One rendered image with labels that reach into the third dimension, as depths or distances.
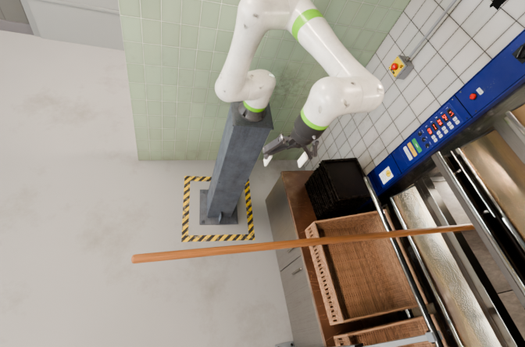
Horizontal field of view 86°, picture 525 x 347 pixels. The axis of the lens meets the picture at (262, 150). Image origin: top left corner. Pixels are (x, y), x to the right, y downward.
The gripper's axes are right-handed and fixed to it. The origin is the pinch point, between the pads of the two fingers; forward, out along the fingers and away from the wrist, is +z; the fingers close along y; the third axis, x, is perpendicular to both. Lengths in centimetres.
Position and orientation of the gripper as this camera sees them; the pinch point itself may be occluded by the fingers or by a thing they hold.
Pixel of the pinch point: (283, 162)
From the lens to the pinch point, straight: 103.9
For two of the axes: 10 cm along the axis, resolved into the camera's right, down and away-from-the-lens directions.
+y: -9.4, -0.5, -3.3
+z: -3.0, 5.4, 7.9
